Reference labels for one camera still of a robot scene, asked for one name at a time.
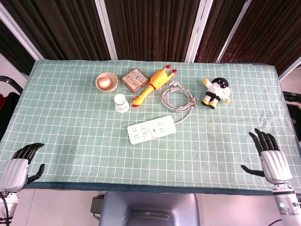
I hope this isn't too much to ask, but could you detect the white paper cup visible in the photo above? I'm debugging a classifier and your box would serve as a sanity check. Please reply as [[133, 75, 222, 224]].
[[114, 93, 129, 113]]

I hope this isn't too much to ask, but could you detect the black chair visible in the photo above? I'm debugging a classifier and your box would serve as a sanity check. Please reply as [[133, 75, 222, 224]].
[[282, 90, 301, 142], [0, 75, 24, 142]]

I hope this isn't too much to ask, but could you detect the grey robot torso base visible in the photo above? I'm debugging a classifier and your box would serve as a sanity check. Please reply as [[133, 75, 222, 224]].
[[98, 192, 200, 226]]

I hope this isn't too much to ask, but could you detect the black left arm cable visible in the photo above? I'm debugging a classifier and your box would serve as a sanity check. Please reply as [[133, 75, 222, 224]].
[[0, 192, 11, 226]]

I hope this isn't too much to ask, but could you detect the beige bowl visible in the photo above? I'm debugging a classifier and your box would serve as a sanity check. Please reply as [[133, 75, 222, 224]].
[[95, 73, 119, 93]]

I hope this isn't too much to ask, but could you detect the brown card box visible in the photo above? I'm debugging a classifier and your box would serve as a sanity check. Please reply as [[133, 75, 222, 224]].
[[120, 68, 151, 93]]

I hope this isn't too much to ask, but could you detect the grey cable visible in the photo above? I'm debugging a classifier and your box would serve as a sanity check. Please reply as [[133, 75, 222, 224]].
[[161, 81, 198, 124]]

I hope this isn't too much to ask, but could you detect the white power strip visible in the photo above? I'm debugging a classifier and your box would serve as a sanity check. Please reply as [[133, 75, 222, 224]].
[[127, 115, 177, 145]]

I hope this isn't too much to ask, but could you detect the dark folding screen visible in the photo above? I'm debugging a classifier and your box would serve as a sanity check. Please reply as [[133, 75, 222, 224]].
[[0, 0, 301, 76]]

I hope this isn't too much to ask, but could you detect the green checked tablecloth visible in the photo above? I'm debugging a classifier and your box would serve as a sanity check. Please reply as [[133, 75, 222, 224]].
[[0, 59, 301, 190]]

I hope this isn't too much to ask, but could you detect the yellow rubber chicken toy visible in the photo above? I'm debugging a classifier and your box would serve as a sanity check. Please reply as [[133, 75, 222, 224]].
[[131, 64, 177, 108]]

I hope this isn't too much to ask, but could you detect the black white plush doll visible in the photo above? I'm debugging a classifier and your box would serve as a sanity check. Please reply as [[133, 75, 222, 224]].
[[201, 77, 231, 110]]

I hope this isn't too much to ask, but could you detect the white plug adapter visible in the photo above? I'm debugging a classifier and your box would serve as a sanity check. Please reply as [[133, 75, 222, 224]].
[[148, 127, 160, 140]]

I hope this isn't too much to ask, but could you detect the black box under table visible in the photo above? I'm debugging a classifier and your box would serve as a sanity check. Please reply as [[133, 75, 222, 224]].
[[91, 194, 105, 216]]

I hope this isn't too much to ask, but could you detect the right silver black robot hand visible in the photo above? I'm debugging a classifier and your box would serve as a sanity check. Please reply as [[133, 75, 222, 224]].
[[241, 128, 293, 184]]

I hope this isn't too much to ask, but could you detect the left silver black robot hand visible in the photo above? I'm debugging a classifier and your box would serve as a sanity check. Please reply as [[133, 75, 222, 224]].
[[0, 143, 45, 193]]

